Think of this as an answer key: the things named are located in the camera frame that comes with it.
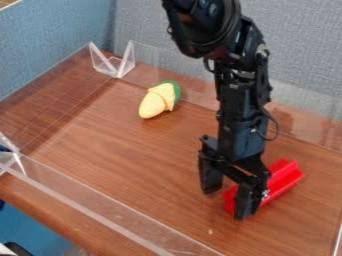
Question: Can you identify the clear acrylic back wall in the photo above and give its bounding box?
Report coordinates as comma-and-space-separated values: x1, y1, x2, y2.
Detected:
126, 40, 342, 153

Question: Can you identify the clear acrylic corner bracket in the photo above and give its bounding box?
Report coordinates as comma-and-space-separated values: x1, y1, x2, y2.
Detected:
88, 42, 134, 78

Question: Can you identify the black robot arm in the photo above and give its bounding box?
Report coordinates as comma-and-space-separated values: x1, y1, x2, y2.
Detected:
161, 0, 272, 220

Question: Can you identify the yellow green toy corn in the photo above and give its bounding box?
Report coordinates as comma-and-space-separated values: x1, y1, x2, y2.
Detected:
138, 80, 181, 119

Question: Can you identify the black cable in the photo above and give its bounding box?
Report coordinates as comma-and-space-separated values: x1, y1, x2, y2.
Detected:
251, 105, 280, 142

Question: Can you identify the black object bottom left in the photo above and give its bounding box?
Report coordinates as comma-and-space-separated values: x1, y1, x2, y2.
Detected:
4, 242, 33, 256

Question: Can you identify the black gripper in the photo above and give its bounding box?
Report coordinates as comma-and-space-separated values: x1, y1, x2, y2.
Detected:
197, 135, 271, 220

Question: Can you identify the clear acrylic left bracket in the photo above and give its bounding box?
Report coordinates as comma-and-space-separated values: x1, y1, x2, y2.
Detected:
0, 132, 26, 176

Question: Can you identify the clear acrylic front wall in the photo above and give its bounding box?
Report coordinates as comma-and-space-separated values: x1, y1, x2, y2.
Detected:
2, 155, 224, 256

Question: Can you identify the red plastic block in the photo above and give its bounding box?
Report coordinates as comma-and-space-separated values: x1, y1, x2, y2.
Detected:
223, 159, 304, 215

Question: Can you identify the clear acrylic wall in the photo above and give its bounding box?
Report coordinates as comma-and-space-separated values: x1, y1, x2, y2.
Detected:
126, 40, 342, 153
2, 155, 224, 256

